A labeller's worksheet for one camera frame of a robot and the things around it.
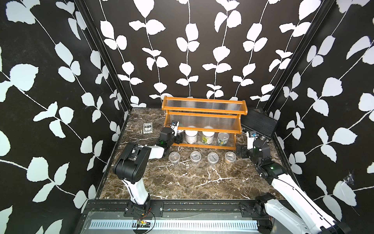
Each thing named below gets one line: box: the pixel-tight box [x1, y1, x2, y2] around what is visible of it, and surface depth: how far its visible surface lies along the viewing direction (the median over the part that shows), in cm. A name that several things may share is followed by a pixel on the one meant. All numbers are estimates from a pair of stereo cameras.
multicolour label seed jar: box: [217, 132, 230, 147], surface depth 97 cm
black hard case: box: [241, 107, 279, 139], surface depth 106 cm
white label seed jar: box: [185, 130, 199, 145], surface depth 95 cm
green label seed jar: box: [201, 131, 215, 145], surface depth 95 cm
